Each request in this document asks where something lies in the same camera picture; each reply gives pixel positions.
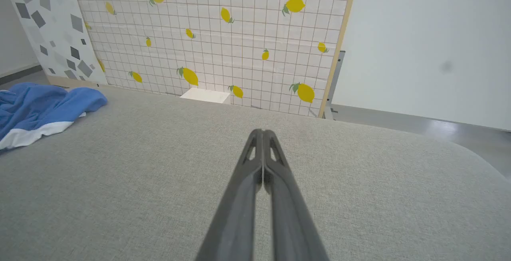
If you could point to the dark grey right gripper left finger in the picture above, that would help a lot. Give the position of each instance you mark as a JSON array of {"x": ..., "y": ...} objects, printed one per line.
[{"x": 235, "y": 217}]

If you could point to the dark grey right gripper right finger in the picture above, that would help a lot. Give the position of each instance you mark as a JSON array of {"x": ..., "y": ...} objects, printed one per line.
[{"x": 291, "y": 217}]

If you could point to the blue and white garment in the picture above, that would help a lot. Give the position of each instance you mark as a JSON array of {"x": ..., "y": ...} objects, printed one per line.
[{"x": 36, "y": 109}]

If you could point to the grey fabric sofa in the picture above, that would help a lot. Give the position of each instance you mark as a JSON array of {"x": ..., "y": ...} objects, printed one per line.
[{"x": 255, "y": 181}]

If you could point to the small white box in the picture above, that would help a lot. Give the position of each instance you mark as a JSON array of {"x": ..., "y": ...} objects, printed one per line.
[{"x": 205, "y": 95}]

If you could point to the grey metal panel stand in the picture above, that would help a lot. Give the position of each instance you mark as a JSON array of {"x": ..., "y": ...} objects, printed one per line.
[{"x": 333, "y": 85}]

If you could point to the lemon print backdrop panel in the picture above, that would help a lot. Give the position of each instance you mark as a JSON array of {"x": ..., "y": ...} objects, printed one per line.
[{"x": 215, "y": 33}]

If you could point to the grey confetti print panel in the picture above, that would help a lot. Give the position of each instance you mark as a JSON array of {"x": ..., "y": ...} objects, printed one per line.
[{"x": 52, "y": 29}]

